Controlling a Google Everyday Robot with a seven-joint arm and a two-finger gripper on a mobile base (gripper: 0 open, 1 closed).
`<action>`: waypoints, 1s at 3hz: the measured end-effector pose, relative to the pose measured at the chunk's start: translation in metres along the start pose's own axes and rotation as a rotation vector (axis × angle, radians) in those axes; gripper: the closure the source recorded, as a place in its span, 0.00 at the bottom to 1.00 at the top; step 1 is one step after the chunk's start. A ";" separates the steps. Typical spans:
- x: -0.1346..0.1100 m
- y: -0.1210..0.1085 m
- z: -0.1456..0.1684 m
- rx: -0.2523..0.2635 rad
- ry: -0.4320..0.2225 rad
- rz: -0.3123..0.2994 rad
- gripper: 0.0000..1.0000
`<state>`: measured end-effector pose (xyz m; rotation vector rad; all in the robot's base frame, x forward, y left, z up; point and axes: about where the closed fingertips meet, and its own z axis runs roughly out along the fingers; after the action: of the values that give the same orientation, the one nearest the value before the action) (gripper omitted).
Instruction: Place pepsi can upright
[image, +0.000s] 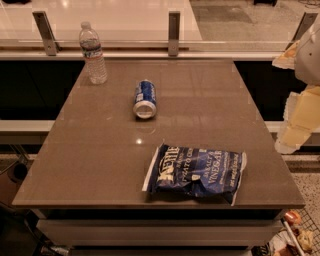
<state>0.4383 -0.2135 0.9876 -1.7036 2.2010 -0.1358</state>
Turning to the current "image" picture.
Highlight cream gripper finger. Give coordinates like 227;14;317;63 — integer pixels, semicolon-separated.
272;40;300;70
275;85;320;154

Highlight blue pepsi can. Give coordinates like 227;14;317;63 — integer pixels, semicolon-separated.
133;80;157;119

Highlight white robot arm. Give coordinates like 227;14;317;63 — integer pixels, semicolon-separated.
272;22;320;154

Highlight blue kettle chips bag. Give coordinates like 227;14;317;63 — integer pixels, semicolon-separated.
142;144;247;206

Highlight clear plastic water bottle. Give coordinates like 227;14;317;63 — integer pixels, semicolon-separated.
79;21;107;84

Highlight right metal railing bracket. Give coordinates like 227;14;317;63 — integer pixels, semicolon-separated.
287;12;318;48

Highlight wire basket with snacks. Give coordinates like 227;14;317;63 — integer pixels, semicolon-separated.
251;209;320;256

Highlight left metal railing bracket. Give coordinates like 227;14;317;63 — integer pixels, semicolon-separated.
32;11;60;56

